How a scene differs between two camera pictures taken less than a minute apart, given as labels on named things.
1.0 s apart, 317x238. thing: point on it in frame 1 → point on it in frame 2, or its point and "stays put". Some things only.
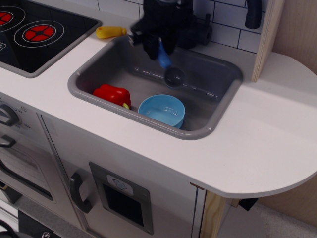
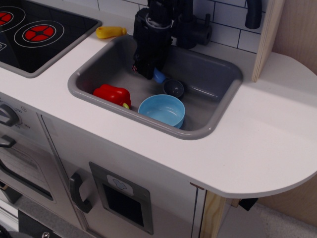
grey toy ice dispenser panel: (128, 201) stays put
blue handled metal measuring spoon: (174, 77) → (172, 88)
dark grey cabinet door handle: (76, 180) stays put
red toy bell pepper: (120, 94) stays put
